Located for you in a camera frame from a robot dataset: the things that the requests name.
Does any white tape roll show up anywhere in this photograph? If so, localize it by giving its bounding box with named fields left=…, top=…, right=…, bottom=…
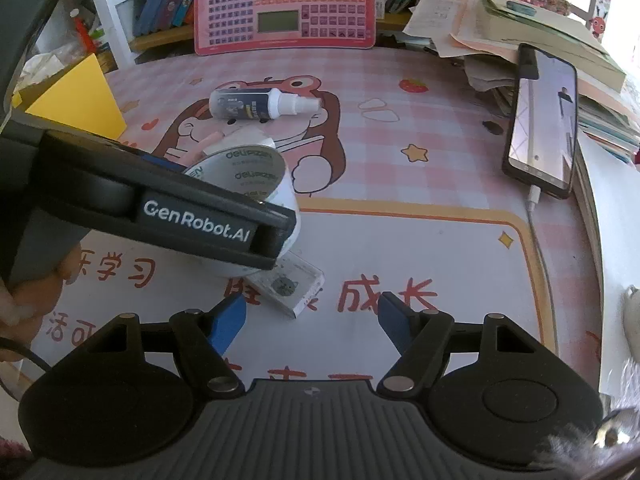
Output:
left=184, top=145, right=300, bottom=259

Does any person's left hand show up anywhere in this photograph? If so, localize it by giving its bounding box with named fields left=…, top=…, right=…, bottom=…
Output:
left=1, top=245, right=81, bottom=348

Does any yellow cardboard box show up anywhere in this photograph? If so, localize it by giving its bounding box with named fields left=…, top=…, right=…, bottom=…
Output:
left=12, top=54, right=127, bottom=140

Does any black smartphone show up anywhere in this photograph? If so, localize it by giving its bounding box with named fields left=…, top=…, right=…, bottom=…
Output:
left=502, top=44, right=578, bottom=200

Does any pink learning tablet board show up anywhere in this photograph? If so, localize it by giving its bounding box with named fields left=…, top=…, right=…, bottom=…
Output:
left=193, top=0, right=376, bottom=55

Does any stack of papers and books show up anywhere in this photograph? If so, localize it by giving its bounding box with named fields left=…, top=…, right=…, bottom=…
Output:
left=404, top=0, right=639, bottom=162

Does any white shelf frame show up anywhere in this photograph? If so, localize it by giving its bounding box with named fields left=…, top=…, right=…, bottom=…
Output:
left=93, top=0, right=136, bottom=70

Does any white charging cable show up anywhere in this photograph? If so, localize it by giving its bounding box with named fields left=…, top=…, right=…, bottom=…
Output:
left=524, top=184, right=561, bottom=356

